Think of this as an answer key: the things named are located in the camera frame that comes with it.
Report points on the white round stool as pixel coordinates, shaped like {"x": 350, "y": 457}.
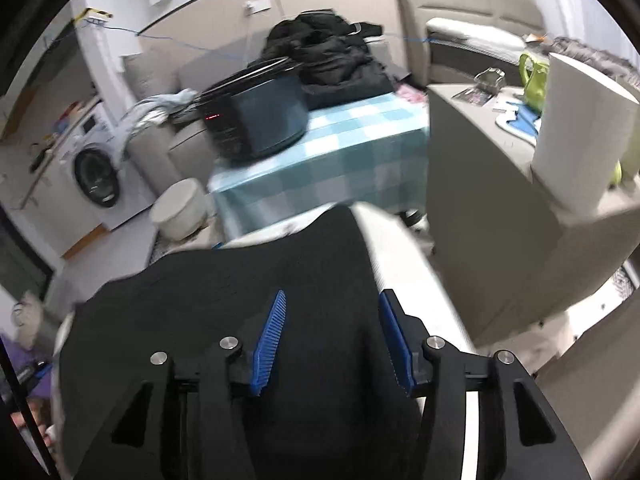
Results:
{"x": 181, "y": 210}

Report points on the pile of black clothes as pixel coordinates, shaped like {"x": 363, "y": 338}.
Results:
{"x": 335, "y": 63}

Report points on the green watering pitcher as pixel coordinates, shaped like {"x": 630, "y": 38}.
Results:
{"x": 534, "y": 75}

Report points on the blue checkered table cloth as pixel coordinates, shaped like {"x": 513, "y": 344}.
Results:
{"x": 372, "y": 151}

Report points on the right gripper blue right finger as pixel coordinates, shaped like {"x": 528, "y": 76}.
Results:
{"x": 404, "y": 336}

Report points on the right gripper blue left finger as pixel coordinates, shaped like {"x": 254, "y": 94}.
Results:
{"x": 267, "y": 344}

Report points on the white washing machine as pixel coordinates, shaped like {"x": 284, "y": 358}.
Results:
{"x": 90, "y": 179}

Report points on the beige side cabinet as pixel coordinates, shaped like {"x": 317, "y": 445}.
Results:
{"x": 509, "y": 254}

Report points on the black knit t-shirt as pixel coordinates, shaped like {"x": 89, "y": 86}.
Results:
{"x": 153, "y": 374}

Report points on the grey sofa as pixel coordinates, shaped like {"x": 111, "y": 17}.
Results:
{"x": 165, "y": 138}

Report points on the beige bed headboard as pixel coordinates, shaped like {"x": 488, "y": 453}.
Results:
{"x": 521, "y": 17}

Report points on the white paper roll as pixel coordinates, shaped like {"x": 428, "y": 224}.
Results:
{"x": 585, "y": 127}

